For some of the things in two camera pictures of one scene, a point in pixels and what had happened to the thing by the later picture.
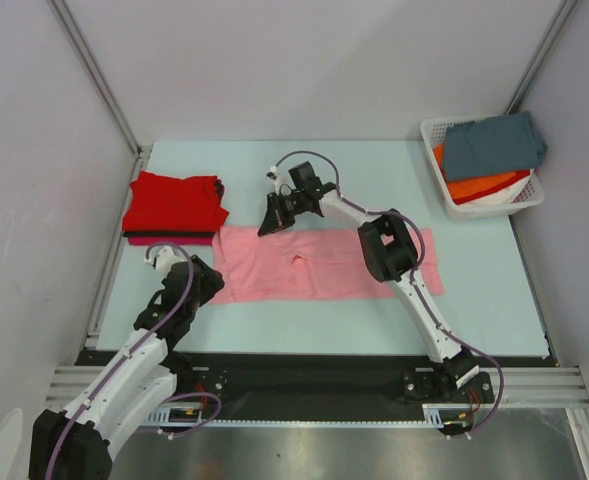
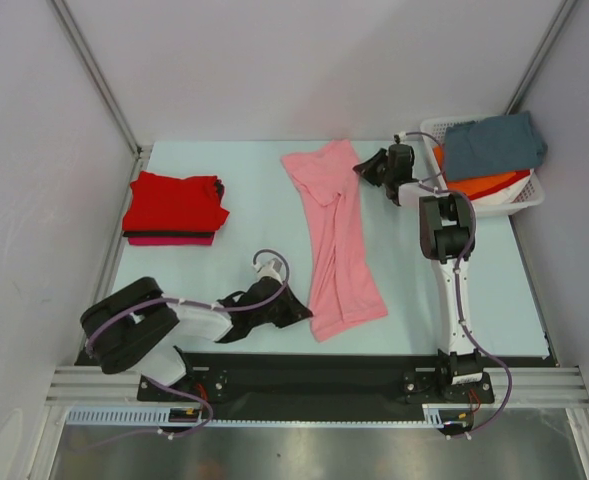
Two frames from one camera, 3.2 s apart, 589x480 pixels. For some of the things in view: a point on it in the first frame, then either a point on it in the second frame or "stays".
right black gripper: (282, 210) -> (380, 167)
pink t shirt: (307, 263) -> (344, 288)
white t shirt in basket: (504, 197) stays
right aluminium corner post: (540, 56) stays
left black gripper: (210, 279) -> (295, 310)
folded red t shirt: (163, 203) stays
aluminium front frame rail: (522, 385) stays
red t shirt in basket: (518, 177) stays
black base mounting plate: (304, 387) stays
